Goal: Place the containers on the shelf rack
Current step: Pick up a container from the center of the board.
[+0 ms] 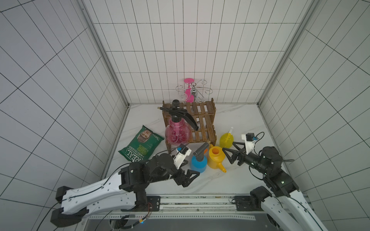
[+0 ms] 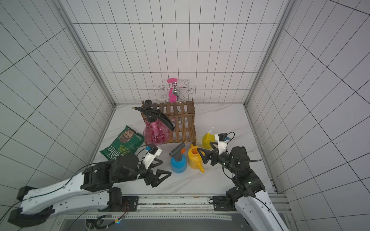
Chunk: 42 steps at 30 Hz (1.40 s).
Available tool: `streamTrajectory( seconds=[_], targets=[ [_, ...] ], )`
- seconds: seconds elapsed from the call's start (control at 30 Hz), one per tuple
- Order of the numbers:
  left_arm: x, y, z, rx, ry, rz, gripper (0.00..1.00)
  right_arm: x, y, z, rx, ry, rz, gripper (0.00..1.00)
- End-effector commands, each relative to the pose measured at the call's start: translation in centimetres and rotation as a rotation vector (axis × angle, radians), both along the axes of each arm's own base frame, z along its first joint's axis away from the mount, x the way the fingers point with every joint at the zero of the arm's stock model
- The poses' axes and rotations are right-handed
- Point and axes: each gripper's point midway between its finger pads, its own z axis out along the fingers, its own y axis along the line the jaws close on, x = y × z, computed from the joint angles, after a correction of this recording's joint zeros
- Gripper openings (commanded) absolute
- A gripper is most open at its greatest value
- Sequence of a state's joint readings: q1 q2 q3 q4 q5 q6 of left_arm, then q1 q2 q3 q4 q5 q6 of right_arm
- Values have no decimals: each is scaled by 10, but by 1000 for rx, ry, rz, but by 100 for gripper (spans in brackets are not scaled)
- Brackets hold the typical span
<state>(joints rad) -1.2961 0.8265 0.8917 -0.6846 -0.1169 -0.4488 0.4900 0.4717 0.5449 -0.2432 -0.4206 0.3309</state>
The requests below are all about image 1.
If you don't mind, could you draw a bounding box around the blue spray bottle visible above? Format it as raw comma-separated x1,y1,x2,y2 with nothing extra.
190,141,210,173

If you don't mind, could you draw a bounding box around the yellow-green spray bottle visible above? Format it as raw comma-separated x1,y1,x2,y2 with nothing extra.
220,127,234,148

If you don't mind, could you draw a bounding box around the yellow watering can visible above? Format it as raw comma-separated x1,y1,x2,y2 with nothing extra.
207,144,227,173

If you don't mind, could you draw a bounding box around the pink pressure sprayer bottle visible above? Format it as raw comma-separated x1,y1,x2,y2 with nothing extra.
158,100,199,146

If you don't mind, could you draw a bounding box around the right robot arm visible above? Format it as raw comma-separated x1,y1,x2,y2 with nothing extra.
223,141,327,231

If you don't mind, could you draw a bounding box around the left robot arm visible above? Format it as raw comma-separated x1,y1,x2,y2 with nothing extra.
51,153,200,228

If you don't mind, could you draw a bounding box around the wooden slatted shelf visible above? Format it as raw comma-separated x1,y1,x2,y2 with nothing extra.
162,100,217,151

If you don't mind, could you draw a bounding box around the green chips bag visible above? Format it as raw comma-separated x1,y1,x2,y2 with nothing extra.
119,125,164,162

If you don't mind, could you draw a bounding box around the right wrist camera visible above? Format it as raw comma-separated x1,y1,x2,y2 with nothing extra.
241,133,256,155

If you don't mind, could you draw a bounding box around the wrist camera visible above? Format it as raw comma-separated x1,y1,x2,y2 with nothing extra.
241,133,256,155
173,144,192,169

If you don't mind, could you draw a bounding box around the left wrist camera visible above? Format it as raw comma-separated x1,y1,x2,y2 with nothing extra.
173,144,192,169

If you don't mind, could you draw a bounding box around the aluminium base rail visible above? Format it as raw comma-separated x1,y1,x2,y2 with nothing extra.
90,194,266,221

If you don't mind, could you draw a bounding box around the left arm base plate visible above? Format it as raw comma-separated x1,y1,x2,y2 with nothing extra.
121,196,161,212

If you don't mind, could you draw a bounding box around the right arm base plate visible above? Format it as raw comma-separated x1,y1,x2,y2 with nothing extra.
231,195,272,212

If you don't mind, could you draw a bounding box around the pink and wire stand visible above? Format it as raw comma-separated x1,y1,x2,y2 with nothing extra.
175,78,213,103

